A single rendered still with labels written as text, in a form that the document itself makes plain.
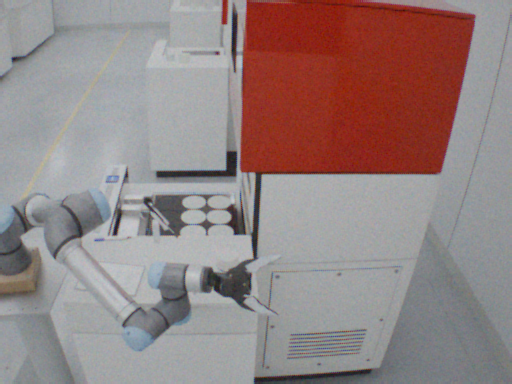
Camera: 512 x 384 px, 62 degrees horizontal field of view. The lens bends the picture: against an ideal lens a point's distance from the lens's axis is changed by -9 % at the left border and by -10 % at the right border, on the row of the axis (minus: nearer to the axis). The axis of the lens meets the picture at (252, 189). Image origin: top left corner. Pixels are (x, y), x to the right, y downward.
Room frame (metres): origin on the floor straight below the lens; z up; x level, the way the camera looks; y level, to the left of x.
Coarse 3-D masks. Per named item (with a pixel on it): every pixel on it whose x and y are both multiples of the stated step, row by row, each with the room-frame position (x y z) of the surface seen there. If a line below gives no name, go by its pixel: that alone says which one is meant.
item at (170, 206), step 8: (160, 200) 1.68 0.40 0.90; (168, 200) 1.68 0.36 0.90; (176, 200) 1.69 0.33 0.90; (232, 200) 1.71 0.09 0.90; (160, 208) 1.62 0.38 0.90; (168, 208) 1.62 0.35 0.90; (176, 208) 1.62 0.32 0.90; (184, 208) 1.63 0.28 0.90; (200, 208) 1.63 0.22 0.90; (208, 208) 1.64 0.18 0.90; (216, 208) 1.64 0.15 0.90; (224, 208) 1.64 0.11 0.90; (232, 208) 1.65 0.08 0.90; (152, 216) 1.56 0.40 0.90; (168, 216) 1.56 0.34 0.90; (176, 216) 1.57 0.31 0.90; (232, 216) 1.59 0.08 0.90; (168, 224) 1.51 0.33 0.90; (176, 224) 1.51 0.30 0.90; (184, 224) 1.51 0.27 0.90; (192, 224) 1.52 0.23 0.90; (200, 224) 1.52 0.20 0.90; (208, 224) 1.52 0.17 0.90; (216, 224) 1.53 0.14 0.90; (224, 224) 1.53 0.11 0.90; (232, 224) 1.53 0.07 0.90; (152, 232) 1.45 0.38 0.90; (160, 232) 1.45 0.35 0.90; (168, 232) 1.46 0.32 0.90; (176, 232) 1.46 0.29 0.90
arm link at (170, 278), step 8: (152, 264) 0.94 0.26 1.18; (160, 264) 0.93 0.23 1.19; (168, 264) 0.93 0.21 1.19; (176, 264) 0.93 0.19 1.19; (184, 264) 0.93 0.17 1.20; (152, 272) 0.91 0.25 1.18; (160, 272) 0.91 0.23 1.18; (168, 272) 0.91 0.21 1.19; (176, 272) 0.90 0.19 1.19; (184, 272) 0.90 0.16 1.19; (152, 280) 0.90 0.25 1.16; (160, 280) 0.89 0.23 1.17; (168, 280) 0.89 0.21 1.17; (176, 280) 0.89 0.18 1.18; (184, 280) 0.89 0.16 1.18; (160, 288) 0.90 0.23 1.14; (168, 288) 0.89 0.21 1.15; (176, 288) 0.89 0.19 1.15; (184, 288) 0.88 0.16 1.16; (168, 296) 0.89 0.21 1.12; (176, 296) 0.89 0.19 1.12
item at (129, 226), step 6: (138, 204) 1.67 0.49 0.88; (126, 216) 1.57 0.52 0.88; (132, 216) 1.57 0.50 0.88; (138, 216) 1.58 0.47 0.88; (120, 222) 1.53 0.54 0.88; (126, 222) 1.53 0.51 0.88; (132, 222) 1.53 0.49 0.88; (138, 222) 1.53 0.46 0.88; (120, 228) 1.49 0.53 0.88; (126, 228) 1.49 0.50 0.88; (132, 228) 1.49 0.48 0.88; (138, 228) 1.51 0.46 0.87; (120, 234) 1.45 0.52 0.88; (126, 234) 1.45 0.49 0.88; (132, 234) 1.45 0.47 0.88; (138, 234) 1.48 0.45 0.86
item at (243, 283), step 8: (208, 272) 0.90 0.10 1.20; (216, 272) 0.94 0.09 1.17; (224, 272) 0.95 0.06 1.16; (232, 272) 0.89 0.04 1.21; (240, 272) 0.89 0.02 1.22; (248, 272) 0.93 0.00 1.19; (208, 280) 0.90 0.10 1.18; (240, 280) 0.88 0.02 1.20; (248, 280) 0.91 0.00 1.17; (208, 288) 0.89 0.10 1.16; (240, 288) 0.87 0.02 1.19; (248, 288) 0.87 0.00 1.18; (240, 296) 0.85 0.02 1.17
